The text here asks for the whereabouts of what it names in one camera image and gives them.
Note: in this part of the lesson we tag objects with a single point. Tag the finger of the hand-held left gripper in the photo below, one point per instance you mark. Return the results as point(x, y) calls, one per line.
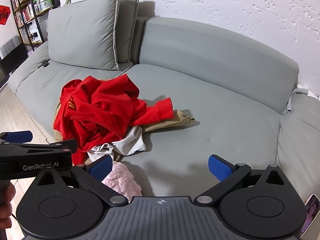
point(67, 144)
point(20, 136)

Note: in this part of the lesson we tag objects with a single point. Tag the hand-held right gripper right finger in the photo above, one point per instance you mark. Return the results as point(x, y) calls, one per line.
point(220, 167)

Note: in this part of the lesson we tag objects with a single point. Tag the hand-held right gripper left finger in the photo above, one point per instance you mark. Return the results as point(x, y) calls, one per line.
point(101, 168)

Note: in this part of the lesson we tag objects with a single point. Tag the red shirt with yellow logo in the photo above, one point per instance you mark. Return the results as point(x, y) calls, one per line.
point(75, 110)

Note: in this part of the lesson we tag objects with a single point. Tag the person's left hand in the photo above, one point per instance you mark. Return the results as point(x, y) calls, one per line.
point(6, 202)

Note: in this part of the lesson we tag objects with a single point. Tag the pink fluffy blanket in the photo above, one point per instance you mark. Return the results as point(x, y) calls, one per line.
point(125, 182)

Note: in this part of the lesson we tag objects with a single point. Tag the white garment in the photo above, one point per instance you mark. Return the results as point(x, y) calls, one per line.
point(130, 142)

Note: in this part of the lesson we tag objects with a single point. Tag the beige pants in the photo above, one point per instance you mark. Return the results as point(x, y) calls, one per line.
point(170, 123)

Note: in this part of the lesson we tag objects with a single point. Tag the black low cabinet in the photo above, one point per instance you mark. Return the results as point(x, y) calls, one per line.
point(12, 61)

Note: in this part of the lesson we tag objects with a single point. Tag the grey sofa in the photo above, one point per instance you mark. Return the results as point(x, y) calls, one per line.
point(200, 92)

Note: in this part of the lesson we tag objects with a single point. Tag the grey panels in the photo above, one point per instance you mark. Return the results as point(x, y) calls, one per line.
point(10, 45)

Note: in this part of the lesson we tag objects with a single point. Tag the smartphone in pale case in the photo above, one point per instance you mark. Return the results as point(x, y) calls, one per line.
point(311, 215)

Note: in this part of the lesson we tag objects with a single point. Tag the white small appliance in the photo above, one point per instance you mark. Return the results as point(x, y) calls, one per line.
point(33, 31)

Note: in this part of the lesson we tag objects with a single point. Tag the large grey pillow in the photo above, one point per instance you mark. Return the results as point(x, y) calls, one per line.
point(82, 30)

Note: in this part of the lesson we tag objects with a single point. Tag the rows of books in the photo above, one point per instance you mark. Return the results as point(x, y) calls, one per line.
point(21, 17)

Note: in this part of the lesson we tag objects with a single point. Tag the small grey pillow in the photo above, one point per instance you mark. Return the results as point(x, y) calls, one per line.
point(128, 30)

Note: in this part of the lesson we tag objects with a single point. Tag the green and white rice cooker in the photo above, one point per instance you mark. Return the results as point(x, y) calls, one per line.
point(45, 0)

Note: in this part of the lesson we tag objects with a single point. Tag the red wall decoration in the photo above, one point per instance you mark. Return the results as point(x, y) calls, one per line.
point(3, 15)

